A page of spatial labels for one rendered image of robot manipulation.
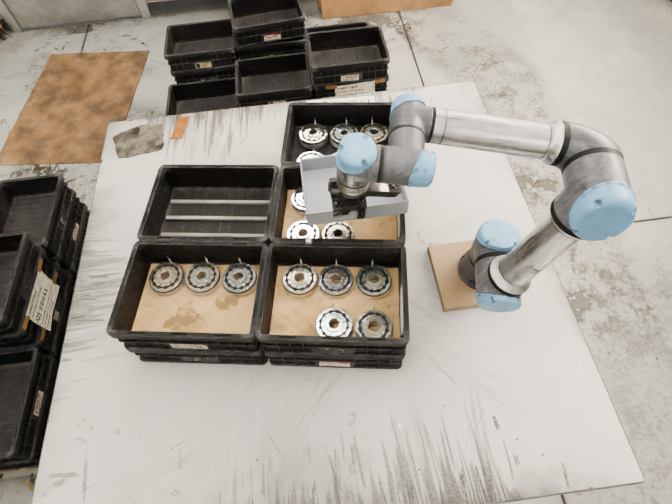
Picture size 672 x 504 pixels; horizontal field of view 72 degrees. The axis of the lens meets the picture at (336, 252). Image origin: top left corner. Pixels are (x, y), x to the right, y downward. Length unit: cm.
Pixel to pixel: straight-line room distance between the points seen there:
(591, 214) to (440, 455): 74
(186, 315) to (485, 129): 95
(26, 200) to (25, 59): 188
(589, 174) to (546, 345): 67
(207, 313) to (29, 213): 137
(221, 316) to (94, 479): 54
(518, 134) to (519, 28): 294
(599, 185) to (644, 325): 164
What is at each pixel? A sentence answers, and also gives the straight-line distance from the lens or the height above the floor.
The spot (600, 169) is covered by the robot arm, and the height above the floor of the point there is 136.
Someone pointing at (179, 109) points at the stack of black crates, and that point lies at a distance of 292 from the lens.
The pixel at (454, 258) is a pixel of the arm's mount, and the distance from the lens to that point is 157.
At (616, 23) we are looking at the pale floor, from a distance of 425.
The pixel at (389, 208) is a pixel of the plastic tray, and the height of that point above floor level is 107.
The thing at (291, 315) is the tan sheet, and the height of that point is 83.
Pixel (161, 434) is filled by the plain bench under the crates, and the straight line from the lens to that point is 148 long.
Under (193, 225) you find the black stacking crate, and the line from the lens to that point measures 159.
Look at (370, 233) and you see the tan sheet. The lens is 147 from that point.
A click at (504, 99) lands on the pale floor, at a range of 331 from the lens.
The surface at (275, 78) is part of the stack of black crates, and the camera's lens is 279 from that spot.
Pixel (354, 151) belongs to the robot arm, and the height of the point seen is 141.
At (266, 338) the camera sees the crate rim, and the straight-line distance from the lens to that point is 122.
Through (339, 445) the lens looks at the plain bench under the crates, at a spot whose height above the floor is 70.
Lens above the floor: 205
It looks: 58 degrees down
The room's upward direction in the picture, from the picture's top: 5 degrees counter-clockwise
